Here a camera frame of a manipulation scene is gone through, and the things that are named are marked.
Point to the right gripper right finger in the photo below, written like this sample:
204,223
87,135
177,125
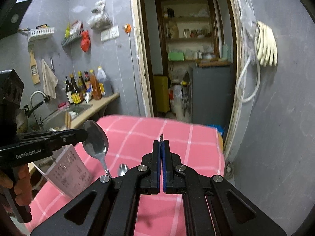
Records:
172,183

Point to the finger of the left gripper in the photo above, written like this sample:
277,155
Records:
54,140

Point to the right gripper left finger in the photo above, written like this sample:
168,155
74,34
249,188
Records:
151,181

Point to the large steel spoon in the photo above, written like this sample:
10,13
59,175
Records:
96,145

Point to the person left hand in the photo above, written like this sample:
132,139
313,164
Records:
22,188

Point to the steel wok with lid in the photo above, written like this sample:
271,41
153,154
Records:
23,115

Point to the pink sponge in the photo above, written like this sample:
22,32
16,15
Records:
63,105

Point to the white perforated utensil holder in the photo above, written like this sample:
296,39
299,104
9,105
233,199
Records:
66,171

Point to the chrome faucet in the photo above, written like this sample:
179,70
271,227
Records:
37,103

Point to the yellow label sauce bottle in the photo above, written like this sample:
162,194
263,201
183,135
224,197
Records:
75,91

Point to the dark soy sauce bottle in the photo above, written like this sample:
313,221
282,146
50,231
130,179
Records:
69,90

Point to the blue white packet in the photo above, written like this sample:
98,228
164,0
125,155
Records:
88,95

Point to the beige hanging towel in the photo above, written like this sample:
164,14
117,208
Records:
50,81

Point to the wooden grater board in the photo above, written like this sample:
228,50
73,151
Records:
34,70

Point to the red cap sauce bottle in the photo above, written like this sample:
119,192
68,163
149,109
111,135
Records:
86,80

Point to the white plastic jug on floor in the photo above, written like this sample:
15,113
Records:
176,101

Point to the large oil jug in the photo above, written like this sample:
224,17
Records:
104,83

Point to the grey cabinet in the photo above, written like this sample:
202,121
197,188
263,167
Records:
212,95

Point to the red plastic bag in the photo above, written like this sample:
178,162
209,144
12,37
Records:
85,41

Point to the green box on shelf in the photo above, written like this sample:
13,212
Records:
176,56

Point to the snack packets on rack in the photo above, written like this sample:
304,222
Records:
73,28

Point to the black range hood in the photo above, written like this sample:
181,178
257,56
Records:
13,20

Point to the clear bag of dried goods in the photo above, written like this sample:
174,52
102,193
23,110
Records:
100,19

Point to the wooden shelf unit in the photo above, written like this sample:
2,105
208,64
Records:
187,24

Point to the cream rubber gloves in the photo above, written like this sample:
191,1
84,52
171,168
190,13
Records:
267,52

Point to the grey wall shelf rack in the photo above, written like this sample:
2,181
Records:
74,37

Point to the white wall basket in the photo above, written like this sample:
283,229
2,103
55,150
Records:
40,33

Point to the white wall switch socket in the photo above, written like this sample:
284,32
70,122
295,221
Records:
110,33

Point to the orange wall hook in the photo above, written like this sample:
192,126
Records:
127,28

